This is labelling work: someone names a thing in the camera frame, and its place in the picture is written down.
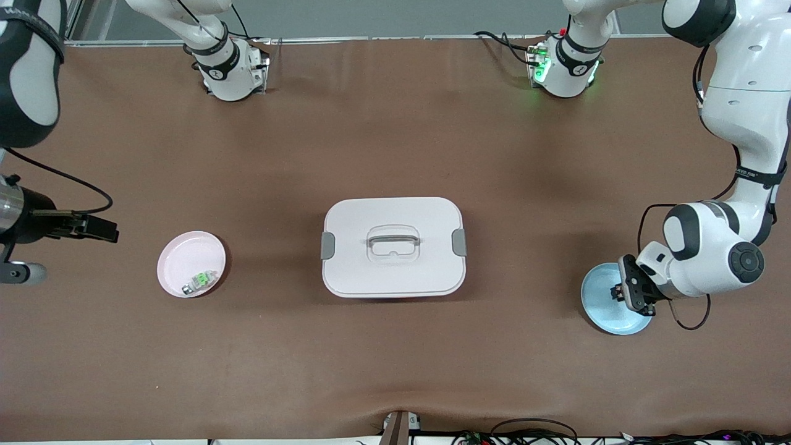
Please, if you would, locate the white lidded storage box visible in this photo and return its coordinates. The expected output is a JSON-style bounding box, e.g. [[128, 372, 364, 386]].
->
[[320, 197, 468, 299]]

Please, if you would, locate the light blue round plate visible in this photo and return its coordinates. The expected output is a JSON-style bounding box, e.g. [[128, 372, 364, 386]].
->
[[580, 262, 655, 336]]

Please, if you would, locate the pale pink round plate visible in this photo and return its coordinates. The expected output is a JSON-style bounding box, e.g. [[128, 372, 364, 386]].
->
[[156, 231, 227, 299]]

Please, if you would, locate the brown table cover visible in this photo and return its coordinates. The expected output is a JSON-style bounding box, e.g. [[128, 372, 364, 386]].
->
[[0, 35, 791, 443]]

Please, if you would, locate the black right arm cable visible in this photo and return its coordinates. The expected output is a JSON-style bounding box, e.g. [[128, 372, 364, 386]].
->
[[0, 147, 114, 217]]

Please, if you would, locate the green grey switch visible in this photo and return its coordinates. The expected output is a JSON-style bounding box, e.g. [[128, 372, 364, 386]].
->
[[182, 270, 218, 295]]

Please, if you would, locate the tangled cable bundle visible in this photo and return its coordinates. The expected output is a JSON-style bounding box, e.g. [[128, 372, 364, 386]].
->
[[580, 429, 791, 445]]

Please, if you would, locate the black looped cable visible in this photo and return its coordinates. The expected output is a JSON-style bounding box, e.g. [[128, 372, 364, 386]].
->
[[490, 418, 580, 445]]

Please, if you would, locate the aluminium frame profile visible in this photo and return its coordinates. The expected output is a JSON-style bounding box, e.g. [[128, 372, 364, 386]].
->
[[62, 0, 87, 47]]

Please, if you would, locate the black base cable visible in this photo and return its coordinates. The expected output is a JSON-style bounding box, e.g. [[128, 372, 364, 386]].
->
[[474, 31, 546, 66], [207, 9, 273, 47]]

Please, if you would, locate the metal table bracket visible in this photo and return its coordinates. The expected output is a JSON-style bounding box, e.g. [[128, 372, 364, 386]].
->
[[379, 410, 422, 445]]

